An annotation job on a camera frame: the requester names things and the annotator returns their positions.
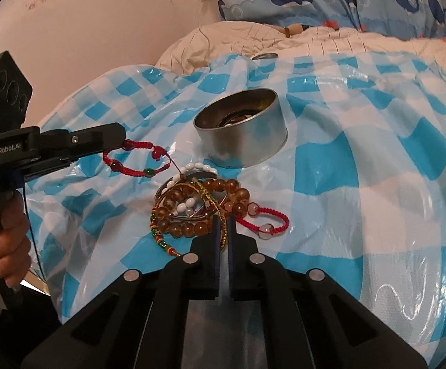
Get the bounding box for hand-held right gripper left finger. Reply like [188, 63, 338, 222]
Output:
[21, 215, 224, 369]

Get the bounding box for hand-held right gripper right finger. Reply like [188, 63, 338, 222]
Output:
[226, 215, 428, 369]

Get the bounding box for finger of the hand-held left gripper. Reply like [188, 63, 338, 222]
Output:
[38, 123, 127, 158]
[23, 155, 74, 179]

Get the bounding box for red string bracelet clear beads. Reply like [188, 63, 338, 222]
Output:
[234, 204, 290, 241]

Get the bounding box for amber bead bracelet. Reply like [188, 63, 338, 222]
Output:
[154, 177, 252, 239]

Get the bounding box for gold cord bracelet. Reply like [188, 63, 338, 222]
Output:
[151, 182, 231, 258]

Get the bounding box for red string bracelet green bead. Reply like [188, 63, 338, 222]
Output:
[103, 141, 183, 179]

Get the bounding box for silver engraved bangle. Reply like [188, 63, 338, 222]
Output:
[161, 173, 224, 224]

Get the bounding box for white bead bracelet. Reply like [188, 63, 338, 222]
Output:
[166, 162, 218, 216]

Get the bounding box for round metal tin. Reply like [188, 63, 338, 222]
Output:
[193, 88, 288, 169]

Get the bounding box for person's left hand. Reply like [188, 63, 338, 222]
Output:
[0, 193, 31, 310]

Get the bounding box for blue white checkered plastic sheet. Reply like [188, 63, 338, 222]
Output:
[22, 52, 446, 369]

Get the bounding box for blue whale print curtain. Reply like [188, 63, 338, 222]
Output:
[202, 0, 446, 39]

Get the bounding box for thin white cable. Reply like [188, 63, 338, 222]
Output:
[195, 0, 213, 52]

